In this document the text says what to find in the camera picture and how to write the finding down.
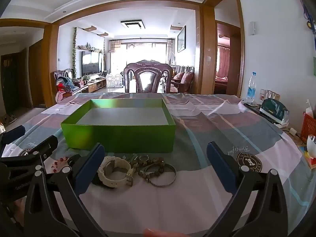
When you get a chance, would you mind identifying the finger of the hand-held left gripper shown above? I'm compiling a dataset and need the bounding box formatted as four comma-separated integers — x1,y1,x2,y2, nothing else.
0,135,59,165
0,125,26,147

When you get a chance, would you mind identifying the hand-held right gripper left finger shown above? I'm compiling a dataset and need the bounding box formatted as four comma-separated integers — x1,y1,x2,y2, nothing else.
23,143,109,237

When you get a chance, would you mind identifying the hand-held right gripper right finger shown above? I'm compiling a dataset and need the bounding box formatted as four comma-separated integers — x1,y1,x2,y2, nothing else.
206,141,290,237

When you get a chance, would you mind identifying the red amber bead bracelet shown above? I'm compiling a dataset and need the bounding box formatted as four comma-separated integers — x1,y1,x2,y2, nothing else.
51,157,74,175

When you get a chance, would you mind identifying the jade bead bracelet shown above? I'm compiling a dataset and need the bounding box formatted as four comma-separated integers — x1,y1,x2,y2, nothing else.
121,154,150,163

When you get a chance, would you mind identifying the green cardboard box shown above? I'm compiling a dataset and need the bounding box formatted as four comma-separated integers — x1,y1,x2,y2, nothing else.
61,98,176,153

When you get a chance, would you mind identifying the brown bead bracelet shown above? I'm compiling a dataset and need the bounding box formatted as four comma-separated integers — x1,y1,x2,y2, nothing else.
138,157,166,183

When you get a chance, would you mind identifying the person's right hand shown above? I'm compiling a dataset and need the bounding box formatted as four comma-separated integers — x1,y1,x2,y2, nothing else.
144,228,188,237

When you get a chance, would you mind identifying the pair of dark shoes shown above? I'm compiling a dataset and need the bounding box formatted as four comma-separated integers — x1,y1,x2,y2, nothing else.
2,114,17,124

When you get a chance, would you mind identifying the striped tablecloth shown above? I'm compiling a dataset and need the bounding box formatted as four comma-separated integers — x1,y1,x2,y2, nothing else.
0,92,316,237

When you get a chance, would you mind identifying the wooden armchair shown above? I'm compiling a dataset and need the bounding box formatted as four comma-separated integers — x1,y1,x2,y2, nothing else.
54,69,89,97

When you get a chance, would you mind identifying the pile of clothes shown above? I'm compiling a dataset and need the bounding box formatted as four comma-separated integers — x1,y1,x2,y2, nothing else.
55,76,81,103

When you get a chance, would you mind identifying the wooden television cabinet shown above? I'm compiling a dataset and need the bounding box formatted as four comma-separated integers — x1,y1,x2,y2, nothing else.
87,78,108,92

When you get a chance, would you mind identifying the clear plastic water bottle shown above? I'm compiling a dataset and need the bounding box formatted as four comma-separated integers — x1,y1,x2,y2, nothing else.
247,72,257,104

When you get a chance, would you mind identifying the cluster of small boxes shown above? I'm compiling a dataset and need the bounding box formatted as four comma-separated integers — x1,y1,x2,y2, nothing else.
259,89,281,102

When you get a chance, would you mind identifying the white baby fence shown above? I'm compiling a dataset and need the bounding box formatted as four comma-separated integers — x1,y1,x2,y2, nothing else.
106,73,124,88

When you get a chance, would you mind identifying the flat screen television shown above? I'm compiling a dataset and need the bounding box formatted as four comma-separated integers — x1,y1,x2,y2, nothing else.
81,51,103,76

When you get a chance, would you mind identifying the wooden sofa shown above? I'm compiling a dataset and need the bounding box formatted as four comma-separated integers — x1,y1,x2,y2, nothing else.
170,65,195,93

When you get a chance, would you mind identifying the green ivy garland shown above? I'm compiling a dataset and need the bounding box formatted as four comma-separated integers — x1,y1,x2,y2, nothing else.
71,27,78,78

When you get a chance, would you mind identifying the red plastic basket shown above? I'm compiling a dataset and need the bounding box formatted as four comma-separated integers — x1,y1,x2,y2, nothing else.
300,112,316,141

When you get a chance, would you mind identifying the carved wooden dining chair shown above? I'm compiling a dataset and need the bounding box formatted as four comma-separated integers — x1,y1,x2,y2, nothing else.
123,60,174,94

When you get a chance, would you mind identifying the pink bedroom curtain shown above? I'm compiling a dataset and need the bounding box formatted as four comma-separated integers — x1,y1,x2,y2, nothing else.
217,47,230,78

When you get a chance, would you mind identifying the black rectangular ceiling lamp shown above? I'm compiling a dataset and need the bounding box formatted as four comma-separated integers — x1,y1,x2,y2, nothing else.
120,20,144,29

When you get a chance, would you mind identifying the framed wall painting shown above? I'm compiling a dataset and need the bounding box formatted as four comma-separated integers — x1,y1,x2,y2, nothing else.
177,25,186,53

